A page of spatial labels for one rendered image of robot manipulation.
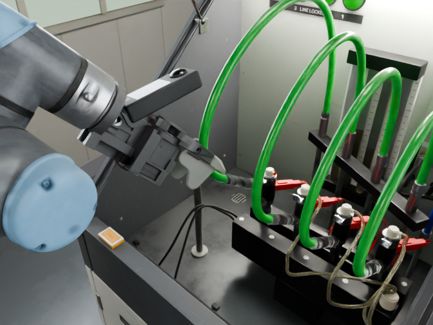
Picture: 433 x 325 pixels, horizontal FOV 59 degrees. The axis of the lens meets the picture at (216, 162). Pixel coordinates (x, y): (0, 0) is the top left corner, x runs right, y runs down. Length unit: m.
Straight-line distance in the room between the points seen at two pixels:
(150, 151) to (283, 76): 0.58
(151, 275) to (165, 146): 0.33
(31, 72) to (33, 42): 0.03
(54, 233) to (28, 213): 0.03
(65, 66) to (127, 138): 0.12
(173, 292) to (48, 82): 0.45
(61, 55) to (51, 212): 0.19
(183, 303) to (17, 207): 0.47
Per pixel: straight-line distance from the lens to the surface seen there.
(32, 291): 2.12
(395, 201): 0.75
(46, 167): 0.32
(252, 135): 1.14
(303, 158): 1.06
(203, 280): 0.91
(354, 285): 0.75
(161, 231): 1.02
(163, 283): 0.75
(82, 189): 0.32
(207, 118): 0.54
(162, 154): 0.51
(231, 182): 0.64
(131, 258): 0.81
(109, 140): 0.49
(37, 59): 0.44
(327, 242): 0.65
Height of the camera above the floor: 1.54
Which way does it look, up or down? 34 degrees down
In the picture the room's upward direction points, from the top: straight up
